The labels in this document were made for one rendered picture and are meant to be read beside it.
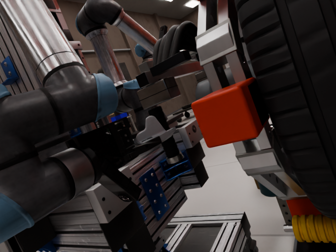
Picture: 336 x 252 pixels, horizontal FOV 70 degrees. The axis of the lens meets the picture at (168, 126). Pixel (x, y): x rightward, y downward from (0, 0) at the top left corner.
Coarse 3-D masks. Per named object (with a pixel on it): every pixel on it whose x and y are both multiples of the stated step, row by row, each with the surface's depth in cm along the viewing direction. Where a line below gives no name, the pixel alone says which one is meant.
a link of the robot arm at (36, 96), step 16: (0, 96) 30; (16, 96) 32; (32, 96) 33; (0, 112) 30; (16, 112) 31; (32, 112) 32; (48, 112) 33; (0, 128) 29; (16, 128) 31; (32, 128) 32; (48, 128) 33; (0, 144) 29; (16, 144) 30; (32, 144) 33; (0, 160) 29; (16, 160) 30
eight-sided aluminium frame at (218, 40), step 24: (216, 0) 50; (216, 24) 46; (216, 48) 38; (240, 48) 38; (216, 72) 39; (240, 72) 37; (240, 144) 41; (264, 144) 39; (264, 168) 40; (288, 168) 43; (288, 192) 53
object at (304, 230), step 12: (300, 216) 55; (312, 216) 53; (324, 216) 52; (288, 228) 56; (300, 228) 53; (312, 228) 51; (324, 228) 50; (300, 240) 53; (312, 240) 54; (324, 240) 51
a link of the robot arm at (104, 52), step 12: (84, 12) 108; (84, 24) 112; (96, 24) 112; (96, 36) 114; (96, 48) 115; (108, 48) 116; (108, 60) 115; (108, 72) 116; (120, 72) 118; (120, 84) 115; (120, 96) 113; (120, 108) 118; (132, 108) 116
